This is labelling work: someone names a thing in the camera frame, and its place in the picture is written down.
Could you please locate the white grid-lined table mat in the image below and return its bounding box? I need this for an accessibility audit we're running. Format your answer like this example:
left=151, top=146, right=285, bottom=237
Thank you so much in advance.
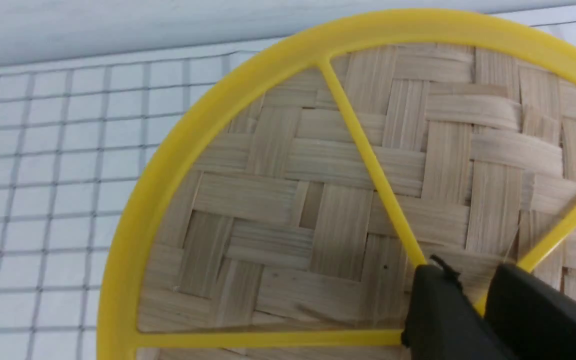
left=0, top=22, right=576, bottom=360

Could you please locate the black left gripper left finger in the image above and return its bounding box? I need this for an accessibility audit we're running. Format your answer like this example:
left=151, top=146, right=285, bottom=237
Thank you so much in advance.
left=401, top=264, right=517, bottom=360

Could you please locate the yellow rimmed woven steamer lid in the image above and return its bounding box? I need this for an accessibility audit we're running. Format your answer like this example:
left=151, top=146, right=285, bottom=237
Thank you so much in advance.
left=96, top=9, right=576, bottom=360

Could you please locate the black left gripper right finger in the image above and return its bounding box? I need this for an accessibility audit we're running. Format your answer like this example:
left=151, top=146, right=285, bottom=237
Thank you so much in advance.
left=484, top=264, right=576, bottom=360

